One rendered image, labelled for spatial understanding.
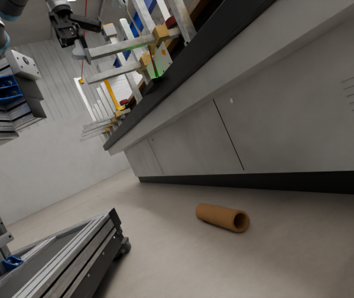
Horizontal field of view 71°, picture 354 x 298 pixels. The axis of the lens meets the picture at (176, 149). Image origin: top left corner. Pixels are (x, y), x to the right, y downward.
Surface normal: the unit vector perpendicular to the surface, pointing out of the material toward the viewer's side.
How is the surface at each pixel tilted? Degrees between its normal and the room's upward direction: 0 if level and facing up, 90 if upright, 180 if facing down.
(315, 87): 90
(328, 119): 90
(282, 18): 90
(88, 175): 90
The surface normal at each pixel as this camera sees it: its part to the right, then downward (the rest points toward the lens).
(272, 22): -0.83, 0.40
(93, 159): 0.42, -0.13
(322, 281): -0.41, -0.91
